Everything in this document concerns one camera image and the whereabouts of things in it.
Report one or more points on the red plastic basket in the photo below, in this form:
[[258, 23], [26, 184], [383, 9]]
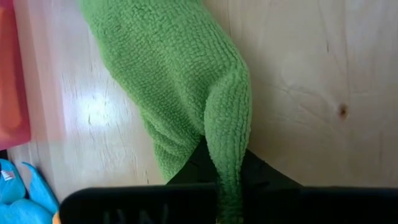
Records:
[[12, 77]]

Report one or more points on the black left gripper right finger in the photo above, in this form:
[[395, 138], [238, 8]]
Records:
[[311, 205]]

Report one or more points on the green microfiber towel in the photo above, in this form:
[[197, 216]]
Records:
[[174, 68]]

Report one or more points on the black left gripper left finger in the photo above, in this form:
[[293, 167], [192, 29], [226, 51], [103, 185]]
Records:
[[140, 205]]

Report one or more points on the small teal microfiber towel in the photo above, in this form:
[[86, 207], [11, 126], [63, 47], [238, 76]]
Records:
[[18, 205]]

